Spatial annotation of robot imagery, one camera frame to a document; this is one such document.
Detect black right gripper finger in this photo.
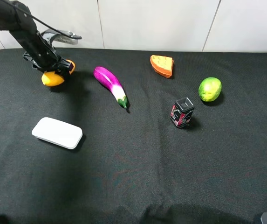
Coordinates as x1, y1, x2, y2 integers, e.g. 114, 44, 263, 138
33, 62, 65, 81

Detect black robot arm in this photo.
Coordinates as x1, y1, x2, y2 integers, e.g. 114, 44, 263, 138
0, 0, 81, 87

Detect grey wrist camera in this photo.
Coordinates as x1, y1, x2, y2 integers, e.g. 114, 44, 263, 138
41, 29, 82, 45

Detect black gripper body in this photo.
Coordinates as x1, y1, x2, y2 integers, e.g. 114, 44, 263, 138
9, 22, 61, 68

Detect yellow orange mango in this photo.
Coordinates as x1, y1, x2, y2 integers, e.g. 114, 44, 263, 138
41, 60, 75, 87

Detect black red tin box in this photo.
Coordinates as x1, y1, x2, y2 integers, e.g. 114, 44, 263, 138
170, 97, 195, 128

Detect purple eggplant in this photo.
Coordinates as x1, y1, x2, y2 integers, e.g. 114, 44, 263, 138
93, 66, 128, 109

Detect black cable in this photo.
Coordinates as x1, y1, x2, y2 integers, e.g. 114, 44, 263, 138
1, 0, 78, 38

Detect black table cloth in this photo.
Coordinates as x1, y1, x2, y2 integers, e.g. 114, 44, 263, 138
0, 49, 267, 224

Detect orange waffle slice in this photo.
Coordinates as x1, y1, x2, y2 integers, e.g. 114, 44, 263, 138
150, 55, 174, 78

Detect green lime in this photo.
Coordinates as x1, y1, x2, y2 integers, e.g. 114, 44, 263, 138
199, 77, 222, 102

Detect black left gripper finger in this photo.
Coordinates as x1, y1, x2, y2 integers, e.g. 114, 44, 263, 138
54, 59, 75, 76

